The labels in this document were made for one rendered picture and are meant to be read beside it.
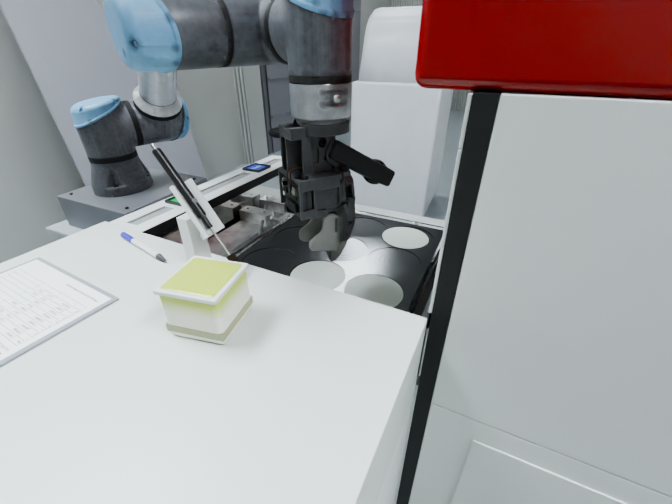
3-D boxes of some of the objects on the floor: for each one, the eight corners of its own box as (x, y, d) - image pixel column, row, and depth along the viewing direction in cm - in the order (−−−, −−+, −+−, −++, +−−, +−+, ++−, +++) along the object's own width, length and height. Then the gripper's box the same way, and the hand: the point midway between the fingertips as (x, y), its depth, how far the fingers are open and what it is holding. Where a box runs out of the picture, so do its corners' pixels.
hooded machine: (421, 227, 277) (453, -3, 200) (344, 212, 303) (347, 3, 226) (440, 195, 339) (471, 9, 262) (375, 184, 364) (386, 13, 287)
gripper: (270, 118, 45) (283, 257, 55) (299, 130, 38) (308, 286, 49) (328, 112, 48) (330, 244, 59) (364, 123, 41) (358, 269, 52)
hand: (335, 252), depth 54 cm, fingers closed
